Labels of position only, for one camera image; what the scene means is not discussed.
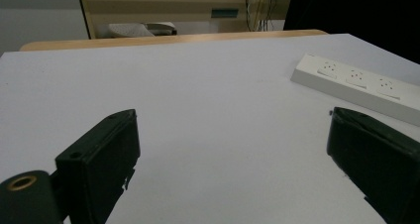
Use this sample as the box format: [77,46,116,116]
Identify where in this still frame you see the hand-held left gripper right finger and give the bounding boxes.
[326,106,420,224]

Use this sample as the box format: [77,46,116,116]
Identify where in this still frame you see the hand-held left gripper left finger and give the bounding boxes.
[54,108,142,224]

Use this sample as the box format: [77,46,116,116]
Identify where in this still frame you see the white power strip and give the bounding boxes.
[290,53,420,127]

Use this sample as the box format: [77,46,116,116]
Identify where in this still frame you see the black curtain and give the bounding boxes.
[282,0,420,65]

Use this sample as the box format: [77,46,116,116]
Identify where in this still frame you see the beige cabinet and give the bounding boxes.
[76,0,295,40]

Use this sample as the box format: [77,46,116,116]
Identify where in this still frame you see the hanging cables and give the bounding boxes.
[243,0,281,33]

